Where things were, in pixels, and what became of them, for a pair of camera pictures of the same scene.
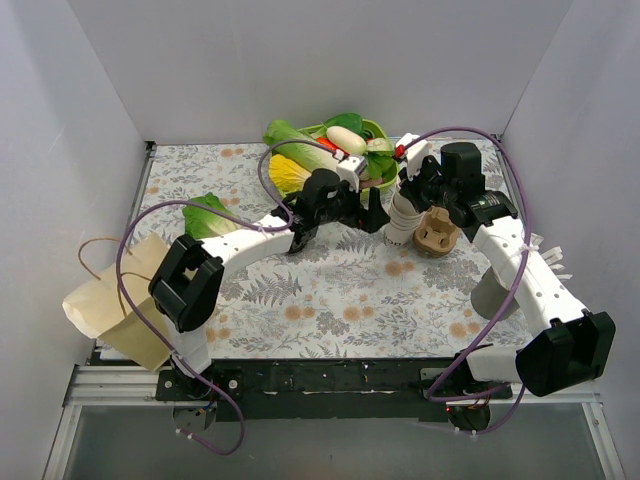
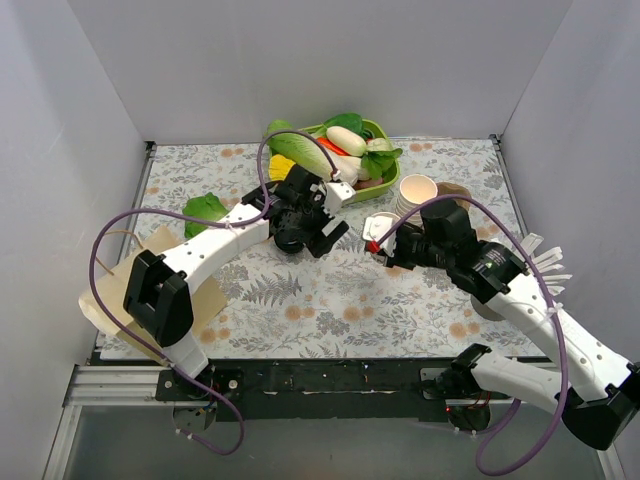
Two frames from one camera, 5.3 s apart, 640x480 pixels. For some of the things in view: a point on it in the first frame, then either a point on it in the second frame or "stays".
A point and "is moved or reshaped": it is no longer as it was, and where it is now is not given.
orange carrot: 324,141 stays
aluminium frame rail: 102,386 stays
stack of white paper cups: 402,221 is moved or reshaped
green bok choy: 379,152 stays
